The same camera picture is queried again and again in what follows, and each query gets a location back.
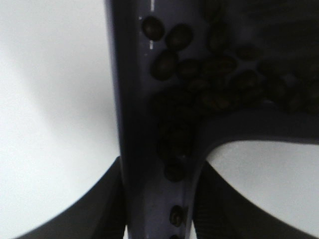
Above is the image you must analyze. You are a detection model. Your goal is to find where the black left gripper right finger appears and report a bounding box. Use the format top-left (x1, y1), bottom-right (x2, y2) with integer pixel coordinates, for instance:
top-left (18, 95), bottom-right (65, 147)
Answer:
top-left (192, 162), bottom-right (312, 239)

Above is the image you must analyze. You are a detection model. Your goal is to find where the purple plastic dustpan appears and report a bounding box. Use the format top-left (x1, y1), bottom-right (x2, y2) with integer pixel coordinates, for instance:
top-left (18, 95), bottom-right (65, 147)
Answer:
top-left (104, 0), bottom-right (319, 239)

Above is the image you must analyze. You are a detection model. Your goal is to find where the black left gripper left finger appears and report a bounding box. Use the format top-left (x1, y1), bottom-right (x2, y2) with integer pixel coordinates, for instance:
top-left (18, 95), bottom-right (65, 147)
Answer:
top-left (21, 158), bottom-right (127, 239)

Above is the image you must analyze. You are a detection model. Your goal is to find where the pile of coffee beans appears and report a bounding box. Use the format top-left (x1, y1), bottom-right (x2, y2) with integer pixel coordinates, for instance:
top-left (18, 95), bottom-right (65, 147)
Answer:
top-left (141, 0), bottom-right (319, 239)

